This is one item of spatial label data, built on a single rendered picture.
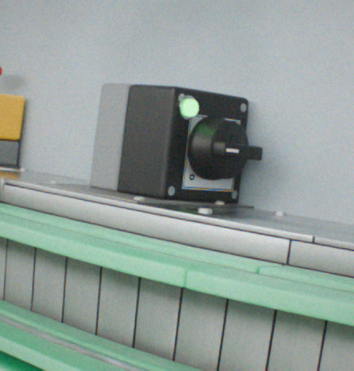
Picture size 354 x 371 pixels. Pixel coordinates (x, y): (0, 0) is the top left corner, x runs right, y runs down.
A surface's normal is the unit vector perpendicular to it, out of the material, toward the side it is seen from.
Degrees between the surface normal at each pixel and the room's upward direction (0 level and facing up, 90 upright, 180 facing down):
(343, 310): 0
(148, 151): 0
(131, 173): 0
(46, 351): 90
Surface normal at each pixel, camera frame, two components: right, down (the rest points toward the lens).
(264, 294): -0.71, -0.04
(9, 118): 0.70, 0.11
